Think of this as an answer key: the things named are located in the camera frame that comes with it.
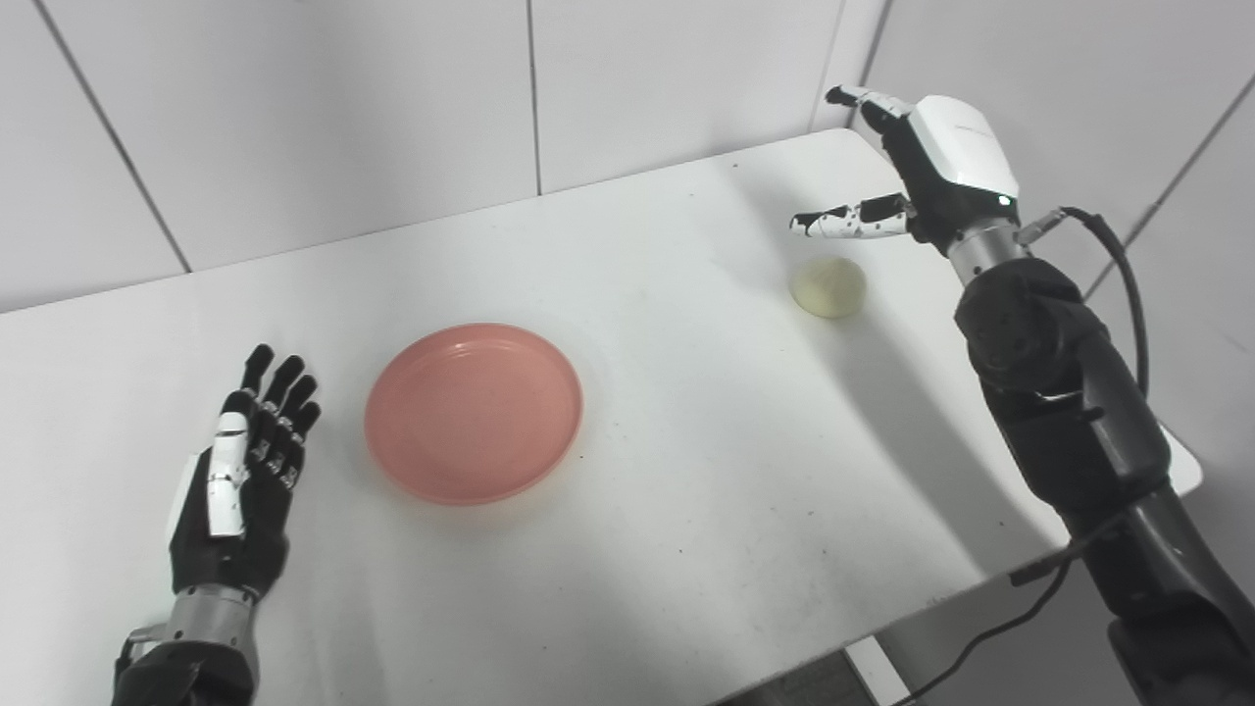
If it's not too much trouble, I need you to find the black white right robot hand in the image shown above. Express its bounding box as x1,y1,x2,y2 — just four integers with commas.
789,84,1022,259

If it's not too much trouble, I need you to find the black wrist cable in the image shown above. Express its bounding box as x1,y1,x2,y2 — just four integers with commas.
114,624,170,680
886,205,1151,706

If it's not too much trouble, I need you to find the pale steamed bun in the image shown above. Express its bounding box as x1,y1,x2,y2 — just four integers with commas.
789,257,869,320

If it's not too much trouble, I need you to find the pink round plate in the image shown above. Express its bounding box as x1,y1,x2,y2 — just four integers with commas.
364,324,585,507

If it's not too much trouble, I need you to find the white table leg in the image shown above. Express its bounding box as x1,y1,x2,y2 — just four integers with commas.
845,635,917,706

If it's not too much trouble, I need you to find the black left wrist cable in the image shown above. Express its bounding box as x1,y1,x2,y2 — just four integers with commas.
114,624,170,680

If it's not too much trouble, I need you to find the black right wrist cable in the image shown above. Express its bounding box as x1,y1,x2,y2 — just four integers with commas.
886,205,1151,706

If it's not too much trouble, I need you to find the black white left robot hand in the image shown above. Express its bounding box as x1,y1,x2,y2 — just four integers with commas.
168,343,323,600

